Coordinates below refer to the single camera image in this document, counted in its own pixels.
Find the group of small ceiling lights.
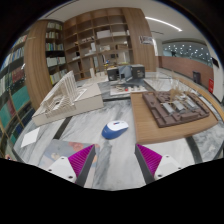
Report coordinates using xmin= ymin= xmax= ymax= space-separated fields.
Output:
xmin=164 ymin=43 xmax=209 ymax=61

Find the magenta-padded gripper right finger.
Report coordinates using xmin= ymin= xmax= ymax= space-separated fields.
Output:
xmin=134 ymin=143 xmax=183 ymax=186

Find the white wall poster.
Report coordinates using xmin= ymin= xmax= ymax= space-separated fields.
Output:
xmin=139 ymin=35 xmax=154 ymax=46

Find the white paper sheet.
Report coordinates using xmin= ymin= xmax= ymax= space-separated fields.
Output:
xmin=20 ymin=127 xmax=41 ymax=149

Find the dark grey building model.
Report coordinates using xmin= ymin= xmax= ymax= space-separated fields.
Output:
xmin=106 ymin=64 xmax=146 ymax=83

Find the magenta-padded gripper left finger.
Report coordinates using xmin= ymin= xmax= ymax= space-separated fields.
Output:
xmin=45 ymin=143 xmax=97 ymax=188

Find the white architectural model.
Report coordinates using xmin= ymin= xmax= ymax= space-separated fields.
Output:
xmin=31 ymin=69 xmax=105 ymax=127

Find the wooden shelf unit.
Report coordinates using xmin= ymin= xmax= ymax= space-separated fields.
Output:
xmin=24 ymin=7 xmax=158 ymax=110

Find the blue and white computer mouse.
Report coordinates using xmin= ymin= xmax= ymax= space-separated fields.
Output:
xmin=101 ymin=120 xmax=130 ymax=140

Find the red sign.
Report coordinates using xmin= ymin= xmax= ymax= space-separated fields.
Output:
xmin=208 ymin=78 xmax=215 ymax=94

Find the small white model base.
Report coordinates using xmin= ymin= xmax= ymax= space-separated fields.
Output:
xmin=109 ymin=83 xmax=148 ymax=97

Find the brown architectural model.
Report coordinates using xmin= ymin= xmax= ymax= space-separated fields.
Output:
xmin=142 ymin=89 xmax=211 ymax=129

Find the dark bookshelf with colourful books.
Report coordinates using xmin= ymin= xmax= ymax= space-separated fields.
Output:
xmin=0 ymin=31 xmax=36 ymax=158

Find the long ceiling light strip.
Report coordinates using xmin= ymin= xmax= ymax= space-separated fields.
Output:
xmin=144 ymin=15 xmax=184 ymax=33

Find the wooden base board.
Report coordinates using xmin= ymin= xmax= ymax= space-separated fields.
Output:
xmin=130 ymin=91 xmax=219 ymax=146

